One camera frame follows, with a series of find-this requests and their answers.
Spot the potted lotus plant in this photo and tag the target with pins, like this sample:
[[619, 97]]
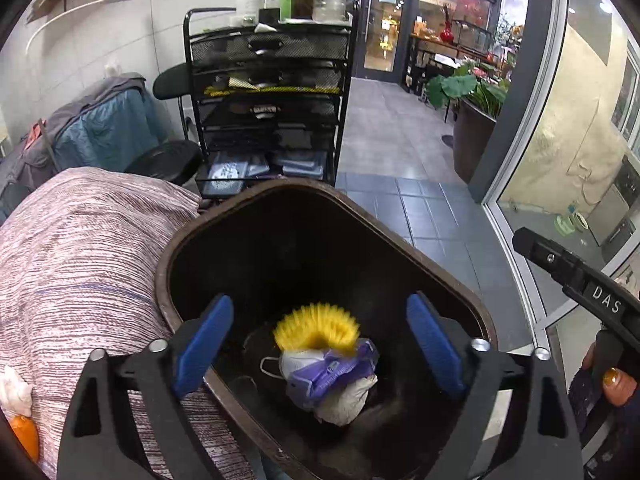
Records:
[[472, 135]]

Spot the black chair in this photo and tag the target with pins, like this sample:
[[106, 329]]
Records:
[[172, 82]]

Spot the brown trash bin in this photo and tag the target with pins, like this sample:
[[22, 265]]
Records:
[[310, 260]]

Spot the red vase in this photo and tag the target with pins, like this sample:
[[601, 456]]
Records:
[[446, 35]]

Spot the yellow brush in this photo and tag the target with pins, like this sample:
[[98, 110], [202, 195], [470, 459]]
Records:
[[315, 327]]

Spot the white paper wrapper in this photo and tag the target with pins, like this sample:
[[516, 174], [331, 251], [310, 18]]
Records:
[[15, 390]]

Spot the orange peel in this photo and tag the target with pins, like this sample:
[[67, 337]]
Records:
[[25, 435]]

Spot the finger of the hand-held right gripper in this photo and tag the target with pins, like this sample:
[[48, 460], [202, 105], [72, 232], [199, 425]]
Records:
[[555, 260]]

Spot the massage bed with grey cover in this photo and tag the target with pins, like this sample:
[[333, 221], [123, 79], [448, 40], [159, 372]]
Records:
[[100, 130]]

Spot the purple plastic wrapper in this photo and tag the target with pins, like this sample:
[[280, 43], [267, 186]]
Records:
[[332, 372]]

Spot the steel cabinet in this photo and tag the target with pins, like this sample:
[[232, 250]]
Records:
[[620, 220]]

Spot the white face mask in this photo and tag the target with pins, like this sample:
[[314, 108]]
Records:
[[300, 362]]

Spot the crumpled white tissue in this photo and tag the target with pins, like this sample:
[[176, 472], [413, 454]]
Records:
[[345, 402]]

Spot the red cloth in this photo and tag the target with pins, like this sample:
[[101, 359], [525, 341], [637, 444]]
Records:
[[36, 132]]

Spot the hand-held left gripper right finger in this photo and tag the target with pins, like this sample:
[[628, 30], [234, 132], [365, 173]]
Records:
[[435, 345]]

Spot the person's right forearm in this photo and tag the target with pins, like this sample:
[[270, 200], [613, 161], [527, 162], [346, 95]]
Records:
[[582, 397]]

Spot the person's right hand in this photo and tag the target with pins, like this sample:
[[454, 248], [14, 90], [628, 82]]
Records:
[[617, 387]]

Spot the striped purple massage bed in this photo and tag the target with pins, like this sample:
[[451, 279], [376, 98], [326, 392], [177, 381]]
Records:
[[85, 260]]

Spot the black mesh drawer cart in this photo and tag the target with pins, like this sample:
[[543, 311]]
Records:
[[270, 110]]

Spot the black display table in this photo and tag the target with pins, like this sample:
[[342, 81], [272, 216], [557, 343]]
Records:
[[450, 47]]

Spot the glass double door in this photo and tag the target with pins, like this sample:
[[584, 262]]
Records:
[[382, 35]]

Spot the white wall socket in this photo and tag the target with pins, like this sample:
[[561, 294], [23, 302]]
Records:
[[112, 68]]

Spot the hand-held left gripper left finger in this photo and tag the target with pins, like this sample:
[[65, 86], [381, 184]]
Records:
[[205, 345]]

